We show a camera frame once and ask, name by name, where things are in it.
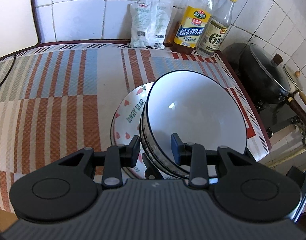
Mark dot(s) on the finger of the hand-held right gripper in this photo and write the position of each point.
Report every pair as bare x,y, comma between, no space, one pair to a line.
153,173

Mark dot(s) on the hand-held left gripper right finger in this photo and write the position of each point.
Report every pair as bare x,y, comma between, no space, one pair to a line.
175,150

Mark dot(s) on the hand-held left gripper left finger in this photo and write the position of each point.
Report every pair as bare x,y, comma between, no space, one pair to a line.
131,152

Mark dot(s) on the rabbit print plate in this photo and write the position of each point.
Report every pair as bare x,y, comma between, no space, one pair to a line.
128,115

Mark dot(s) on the black gas stove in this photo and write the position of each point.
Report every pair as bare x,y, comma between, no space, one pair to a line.
275,115

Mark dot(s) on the striped table mat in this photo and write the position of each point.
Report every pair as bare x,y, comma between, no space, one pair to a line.
55,105

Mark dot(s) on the black wok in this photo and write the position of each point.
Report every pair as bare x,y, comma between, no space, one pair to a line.
255,80

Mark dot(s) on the small cream pot with lid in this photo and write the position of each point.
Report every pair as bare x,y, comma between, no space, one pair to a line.
295,80

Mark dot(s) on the clear vinegar bottle yellow cap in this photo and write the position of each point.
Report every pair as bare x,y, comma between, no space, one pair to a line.
212,37

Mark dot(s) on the yellow label cooking wine bottle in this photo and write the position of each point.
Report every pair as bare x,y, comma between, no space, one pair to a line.
190,30

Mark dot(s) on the glass wok lid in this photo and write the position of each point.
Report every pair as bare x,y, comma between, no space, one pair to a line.
265,65

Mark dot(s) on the white seasoning bag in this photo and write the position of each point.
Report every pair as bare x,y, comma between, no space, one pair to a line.
148,22

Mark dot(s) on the white cutting board dark rim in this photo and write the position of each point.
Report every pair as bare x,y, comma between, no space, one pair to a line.
13,17

